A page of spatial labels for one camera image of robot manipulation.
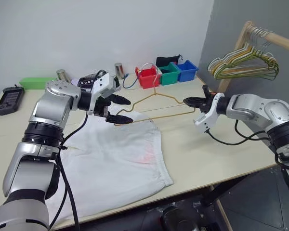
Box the white wire hanger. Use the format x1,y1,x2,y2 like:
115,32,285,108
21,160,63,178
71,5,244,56
208,26,275,73

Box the green wire hanger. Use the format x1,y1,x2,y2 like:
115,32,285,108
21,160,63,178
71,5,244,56
215,31,280,81

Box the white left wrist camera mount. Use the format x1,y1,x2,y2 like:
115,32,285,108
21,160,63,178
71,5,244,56
88,73,118,116

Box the white shorts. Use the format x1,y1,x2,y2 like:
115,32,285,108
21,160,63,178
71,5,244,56
44,117,174,226

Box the black table leg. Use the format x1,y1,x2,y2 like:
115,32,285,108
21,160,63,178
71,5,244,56
199,182,234,207

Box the black handheld controller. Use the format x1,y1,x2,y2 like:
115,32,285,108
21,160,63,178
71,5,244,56
0,84,25,116

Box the blue plastic bin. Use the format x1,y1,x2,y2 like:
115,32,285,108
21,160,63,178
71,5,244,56
174,60,199,83

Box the black drawstring pouch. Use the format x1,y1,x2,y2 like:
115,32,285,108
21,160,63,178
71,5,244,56
156,55,184,68

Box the red plastic bin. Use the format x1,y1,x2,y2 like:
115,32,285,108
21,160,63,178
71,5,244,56
134,66,162,90

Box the tall silver metal can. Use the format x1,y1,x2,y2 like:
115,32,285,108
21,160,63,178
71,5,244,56
114,62,126,80

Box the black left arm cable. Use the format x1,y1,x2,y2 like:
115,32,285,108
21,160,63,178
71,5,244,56
49,69,108,231

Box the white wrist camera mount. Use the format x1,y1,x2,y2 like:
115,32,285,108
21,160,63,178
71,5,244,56
88,73,118,116
193,92,225,133

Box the pale yellow wire hanger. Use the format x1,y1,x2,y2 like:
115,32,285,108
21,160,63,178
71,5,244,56
213,28,277,77

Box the short silver metal can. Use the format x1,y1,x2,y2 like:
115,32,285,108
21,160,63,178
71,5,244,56
55,69,72,82

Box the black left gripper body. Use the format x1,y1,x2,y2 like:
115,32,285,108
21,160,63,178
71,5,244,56
93,94,114,119

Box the blue cable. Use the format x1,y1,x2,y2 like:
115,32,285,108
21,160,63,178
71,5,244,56
122,73,142,90

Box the clear tube loop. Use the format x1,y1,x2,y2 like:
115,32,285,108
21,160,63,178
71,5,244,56
141,62,159,73

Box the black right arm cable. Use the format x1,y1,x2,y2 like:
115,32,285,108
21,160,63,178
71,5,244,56
206,119,289,172

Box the green rectangular box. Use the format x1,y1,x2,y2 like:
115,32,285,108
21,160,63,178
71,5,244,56
19,76,58,91

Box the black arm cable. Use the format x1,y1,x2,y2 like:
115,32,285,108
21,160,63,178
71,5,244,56
206,119,289,172
49,69,108,231

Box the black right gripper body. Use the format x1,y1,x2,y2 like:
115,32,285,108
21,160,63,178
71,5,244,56
199,84,217,114

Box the green plastic bin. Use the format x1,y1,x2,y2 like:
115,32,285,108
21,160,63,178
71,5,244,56
158,63,181,86

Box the wooden clothes rack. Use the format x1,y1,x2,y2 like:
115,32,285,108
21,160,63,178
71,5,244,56
218,21,289,93

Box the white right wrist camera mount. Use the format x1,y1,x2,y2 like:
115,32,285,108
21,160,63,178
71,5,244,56
193,92,225,133

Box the dark rounded shape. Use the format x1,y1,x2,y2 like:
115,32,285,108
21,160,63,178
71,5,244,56
158,205,200,231

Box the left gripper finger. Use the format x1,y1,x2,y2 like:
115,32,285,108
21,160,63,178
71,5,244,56
105,114,135,126
109,94,131,105

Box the black socket device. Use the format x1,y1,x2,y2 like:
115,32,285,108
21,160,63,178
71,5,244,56
76,74,98,93

